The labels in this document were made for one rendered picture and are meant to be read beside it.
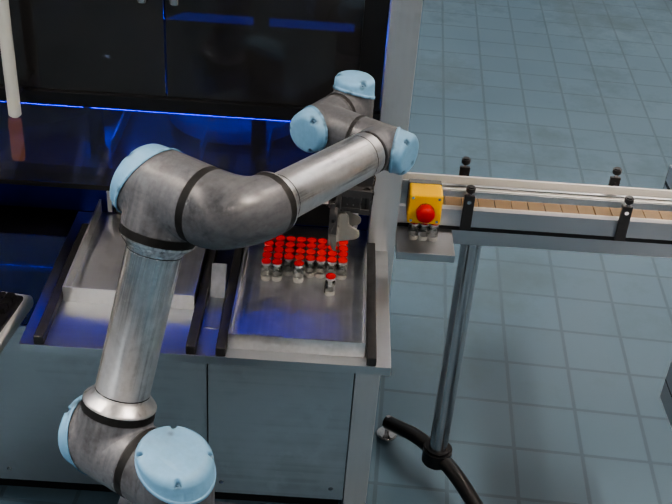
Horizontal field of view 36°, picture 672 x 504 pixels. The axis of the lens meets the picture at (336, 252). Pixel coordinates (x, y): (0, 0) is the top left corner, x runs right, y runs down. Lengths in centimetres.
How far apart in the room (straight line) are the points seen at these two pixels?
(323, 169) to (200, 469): 48
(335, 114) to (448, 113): 322
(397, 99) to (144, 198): 76
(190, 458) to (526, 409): 185
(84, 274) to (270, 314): 40
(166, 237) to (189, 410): 115
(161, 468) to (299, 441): 112
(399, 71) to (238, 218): 73
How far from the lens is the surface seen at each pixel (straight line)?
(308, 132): 177
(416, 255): 228
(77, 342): 201
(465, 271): 249
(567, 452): 317
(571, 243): 244
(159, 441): 159
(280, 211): 146
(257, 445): 266
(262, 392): 254
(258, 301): 209
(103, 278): 217
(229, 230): 144
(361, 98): 185
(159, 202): 147
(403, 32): 204
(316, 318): 205
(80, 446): 165
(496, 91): 528
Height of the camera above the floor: 212
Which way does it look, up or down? 33 degrees down
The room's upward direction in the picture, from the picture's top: 4 degrees clockwise
